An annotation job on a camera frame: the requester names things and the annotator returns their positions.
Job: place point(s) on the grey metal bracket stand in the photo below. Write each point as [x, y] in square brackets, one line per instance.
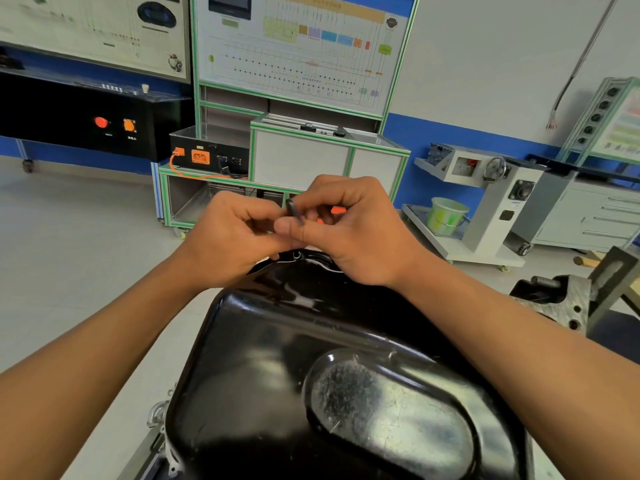
[617, 279]

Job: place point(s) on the small dark bolt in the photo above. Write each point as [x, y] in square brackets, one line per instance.
[293, 210]

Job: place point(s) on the circuit diagram display board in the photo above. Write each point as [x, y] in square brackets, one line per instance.
[305, 44]

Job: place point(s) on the person's left hand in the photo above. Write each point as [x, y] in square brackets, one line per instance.
[227, 244]

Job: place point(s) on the person's left thumb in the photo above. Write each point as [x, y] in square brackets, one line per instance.
[292, 241]

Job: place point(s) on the black metal oil pan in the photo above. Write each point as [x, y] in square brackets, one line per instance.
[345, 374]

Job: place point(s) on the green framed training bench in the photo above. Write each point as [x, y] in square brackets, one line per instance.
[300, 154]

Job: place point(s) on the black battery charger box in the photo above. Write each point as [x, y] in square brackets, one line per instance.
[207, 153]

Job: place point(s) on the green framed socket panel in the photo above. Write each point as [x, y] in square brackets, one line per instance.
[607, 119]

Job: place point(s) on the grey metal engine block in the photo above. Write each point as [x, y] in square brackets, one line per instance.
[552, 297]

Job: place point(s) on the person's left forearm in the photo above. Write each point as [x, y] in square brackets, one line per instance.
[80, 374]

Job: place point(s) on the black console training stand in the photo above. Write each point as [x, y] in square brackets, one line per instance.
[90, 117]

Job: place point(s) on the grey drawer cabinet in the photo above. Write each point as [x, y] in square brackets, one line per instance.
[585, 212]

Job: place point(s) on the white engine stand cart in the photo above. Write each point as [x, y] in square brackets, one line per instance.
[487, 204]

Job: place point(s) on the person's right forearm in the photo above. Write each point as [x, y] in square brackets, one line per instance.
[530, 364]

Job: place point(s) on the green plastic bucket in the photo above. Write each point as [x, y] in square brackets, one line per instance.
[446, 216]

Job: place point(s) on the person's right hand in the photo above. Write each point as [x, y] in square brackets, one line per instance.
[362, 234]

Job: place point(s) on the person's right thumb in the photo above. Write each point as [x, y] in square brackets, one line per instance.
[300, 229]

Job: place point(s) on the instrument diagram display board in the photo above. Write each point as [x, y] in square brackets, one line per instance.
[95, 32]

